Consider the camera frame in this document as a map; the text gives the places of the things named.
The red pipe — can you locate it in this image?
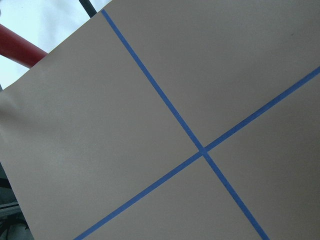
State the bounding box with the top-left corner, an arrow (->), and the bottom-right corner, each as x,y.
0,24 -> 48,69

